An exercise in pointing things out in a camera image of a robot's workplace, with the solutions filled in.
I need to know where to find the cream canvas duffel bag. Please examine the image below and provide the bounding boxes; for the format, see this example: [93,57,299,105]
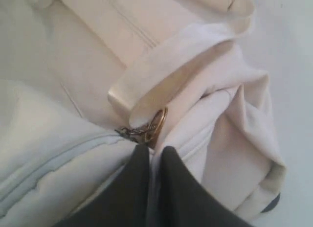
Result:
[0,0,286,227]

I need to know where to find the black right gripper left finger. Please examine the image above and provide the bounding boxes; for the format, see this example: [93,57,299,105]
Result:
[55,145,150,227]

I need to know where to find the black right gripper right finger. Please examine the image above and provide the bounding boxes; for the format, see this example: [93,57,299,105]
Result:
[158,146,250,227]

